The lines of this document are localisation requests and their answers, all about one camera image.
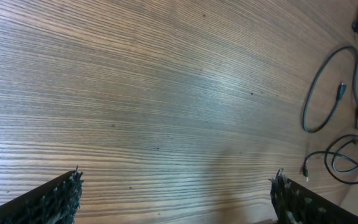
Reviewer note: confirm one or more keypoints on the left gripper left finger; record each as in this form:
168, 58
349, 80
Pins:
56, 201

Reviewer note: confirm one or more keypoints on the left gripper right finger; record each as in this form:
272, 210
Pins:
295, 204

